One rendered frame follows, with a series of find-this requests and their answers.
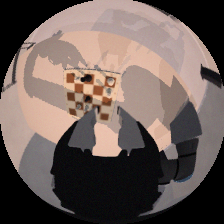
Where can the brown and cream chessboard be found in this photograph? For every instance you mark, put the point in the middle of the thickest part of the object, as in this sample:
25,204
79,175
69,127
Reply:
76,93

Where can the white king chess piece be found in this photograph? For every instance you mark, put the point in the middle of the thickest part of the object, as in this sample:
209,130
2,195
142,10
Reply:
110,81

